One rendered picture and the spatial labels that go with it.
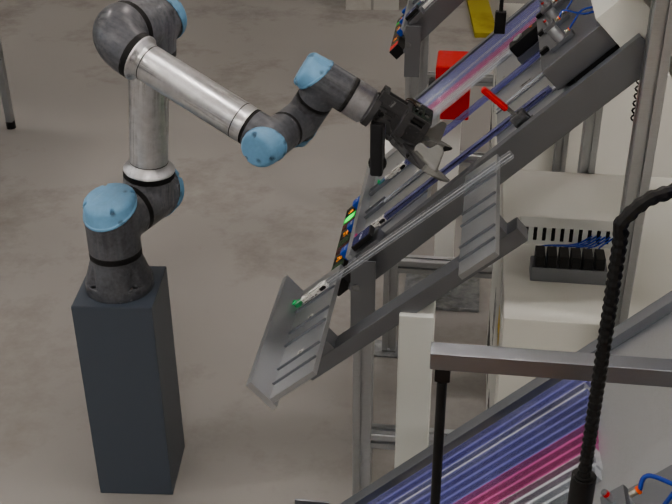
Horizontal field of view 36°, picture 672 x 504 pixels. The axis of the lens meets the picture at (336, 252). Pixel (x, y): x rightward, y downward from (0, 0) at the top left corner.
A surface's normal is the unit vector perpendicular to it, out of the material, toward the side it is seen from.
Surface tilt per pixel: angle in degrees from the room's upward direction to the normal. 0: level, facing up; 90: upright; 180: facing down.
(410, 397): 90
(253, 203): 0
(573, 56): 90
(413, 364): 90
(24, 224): 0
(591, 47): 90
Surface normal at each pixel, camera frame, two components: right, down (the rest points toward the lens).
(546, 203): 0.00, -0.86
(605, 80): -0.13, 0.51
